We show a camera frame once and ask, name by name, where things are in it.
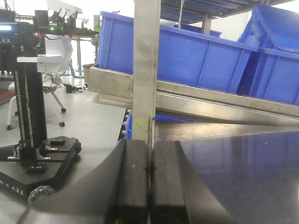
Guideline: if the large blue plastic bin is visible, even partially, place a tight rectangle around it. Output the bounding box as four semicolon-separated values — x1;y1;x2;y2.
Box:
97;11;256;93

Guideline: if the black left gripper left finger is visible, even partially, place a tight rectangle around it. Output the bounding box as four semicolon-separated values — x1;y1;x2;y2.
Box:
30;140;147;224

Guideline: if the tilted blue plastic bin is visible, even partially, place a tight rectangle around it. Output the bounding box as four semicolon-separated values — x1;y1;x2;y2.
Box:
237;4;299;105

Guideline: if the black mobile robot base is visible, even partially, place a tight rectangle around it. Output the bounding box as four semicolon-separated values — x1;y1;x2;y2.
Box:
0;9;81;203

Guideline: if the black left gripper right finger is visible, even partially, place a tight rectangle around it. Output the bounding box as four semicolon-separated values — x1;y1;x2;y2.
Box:
150;140;234;224

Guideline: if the white office chair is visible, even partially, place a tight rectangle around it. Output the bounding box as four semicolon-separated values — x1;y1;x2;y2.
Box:
6;35;73;131

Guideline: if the steel workstation shelf frame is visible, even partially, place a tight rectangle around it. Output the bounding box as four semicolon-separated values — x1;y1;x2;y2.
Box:
89;0;299;147

